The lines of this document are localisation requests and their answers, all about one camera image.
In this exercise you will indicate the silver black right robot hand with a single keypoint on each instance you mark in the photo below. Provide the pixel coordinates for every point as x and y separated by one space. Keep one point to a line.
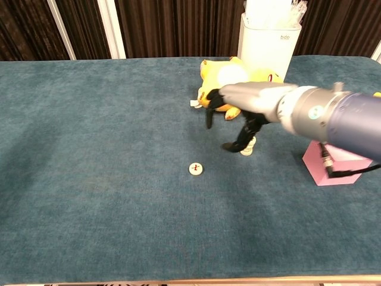
256 96

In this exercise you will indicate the blue grey right robot arm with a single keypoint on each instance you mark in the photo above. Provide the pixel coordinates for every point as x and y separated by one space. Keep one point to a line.
342 119

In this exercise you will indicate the white plastic bin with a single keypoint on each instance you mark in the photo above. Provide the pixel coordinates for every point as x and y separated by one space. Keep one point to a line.
265 47

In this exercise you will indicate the yellow plush duck toy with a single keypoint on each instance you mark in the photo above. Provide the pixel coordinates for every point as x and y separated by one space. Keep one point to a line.
208 74

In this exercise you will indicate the pink foam cube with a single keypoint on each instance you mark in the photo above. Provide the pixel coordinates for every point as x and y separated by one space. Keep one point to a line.
315 169

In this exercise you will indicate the clear wrapped straws bundle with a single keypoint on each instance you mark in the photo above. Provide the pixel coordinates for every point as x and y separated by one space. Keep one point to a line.
297 12

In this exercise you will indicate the black pleated curtain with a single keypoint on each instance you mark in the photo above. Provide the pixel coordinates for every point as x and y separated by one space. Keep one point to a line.
178 26

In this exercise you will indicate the teal table cloth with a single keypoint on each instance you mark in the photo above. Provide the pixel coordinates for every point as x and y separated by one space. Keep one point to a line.
89 178

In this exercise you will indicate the wide white frame post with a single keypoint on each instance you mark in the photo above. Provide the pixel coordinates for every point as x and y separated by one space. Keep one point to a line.
111 29

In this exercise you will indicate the thin grey frame post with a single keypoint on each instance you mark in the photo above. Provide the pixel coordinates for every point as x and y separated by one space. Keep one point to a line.
61 29

